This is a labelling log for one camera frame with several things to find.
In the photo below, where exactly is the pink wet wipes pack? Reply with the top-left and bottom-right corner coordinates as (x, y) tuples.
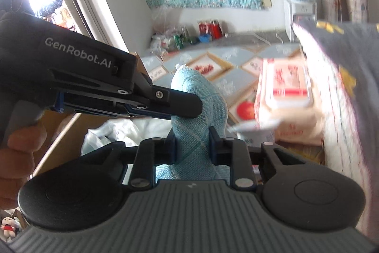
(228, 57), (325, 147)

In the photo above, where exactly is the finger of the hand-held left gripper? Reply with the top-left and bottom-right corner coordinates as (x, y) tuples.
(133, 55), (204, 119)
(126, 105), (173, 121)

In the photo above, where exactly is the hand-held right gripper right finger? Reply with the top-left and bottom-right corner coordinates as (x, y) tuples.
(208, 126), (307, 190)

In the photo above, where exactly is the white plastic shopping bag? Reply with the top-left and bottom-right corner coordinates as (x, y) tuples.
(81, 117), (173, 153)

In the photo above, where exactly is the blue patterned cloth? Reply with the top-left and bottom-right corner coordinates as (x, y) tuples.
(39, 0), (65, 17)

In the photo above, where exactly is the grey star quilt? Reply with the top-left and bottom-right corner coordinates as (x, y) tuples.
(292, 18), (379, 242)

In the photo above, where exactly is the fruit printed mat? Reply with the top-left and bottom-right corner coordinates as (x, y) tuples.
(139, 42), (326, 165)

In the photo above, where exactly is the person's left hand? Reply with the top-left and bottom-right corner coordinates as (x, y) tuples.
(0, 125), (48, 210)

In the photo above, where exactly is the red thermos bottle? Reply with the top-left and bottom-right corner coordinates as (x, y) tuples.
(210, 20), (223, 39)

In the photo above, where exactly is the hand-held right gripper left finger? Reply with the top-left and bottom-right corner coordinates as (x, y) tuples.
(85, 129), (178, 189)

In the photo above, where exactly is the teal checked towel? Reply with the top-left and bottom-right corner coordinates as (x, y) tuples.
(155, 63), (230, 183)

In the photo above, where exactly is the red drink cans pack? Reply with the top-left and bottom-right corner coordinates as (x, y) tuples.
(198, 21), (211, 36)

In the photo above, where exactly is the brown cardboard box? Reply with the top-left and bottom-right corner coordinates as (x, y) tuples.
(31, 53), (155, 178)

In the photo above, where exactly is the white water dispenser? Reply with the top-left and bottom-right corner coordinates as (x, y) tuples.
(282, 0), (317, 44)

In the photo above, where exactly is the small doll red dress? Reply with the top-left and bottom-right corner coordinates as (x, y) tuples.
(0, 215), (20, 242)

